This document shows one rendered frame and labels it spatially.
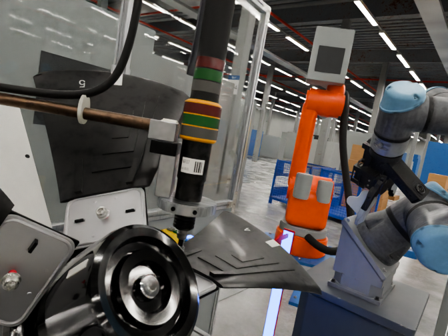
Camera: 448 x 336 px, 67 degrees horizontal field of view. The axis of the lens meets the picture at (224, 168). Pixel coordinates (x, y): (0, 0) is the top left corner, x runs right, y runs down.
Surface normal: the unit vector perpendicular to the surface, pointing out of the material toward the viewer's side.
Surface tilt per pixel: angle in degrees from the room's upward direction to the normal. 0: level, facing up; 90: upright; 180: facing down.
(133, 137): 42
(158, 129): 90
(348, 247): 90
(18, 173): 50
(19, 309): 94
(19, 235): 94
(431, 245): 114
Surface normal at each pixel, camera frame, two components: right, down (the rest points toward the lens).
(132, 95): 0.24, -0.66
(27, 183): 0.73, -0.47
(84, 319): -0.54, 0.04
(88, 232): -0.05, -0.61
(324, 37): -0.19, 0.07
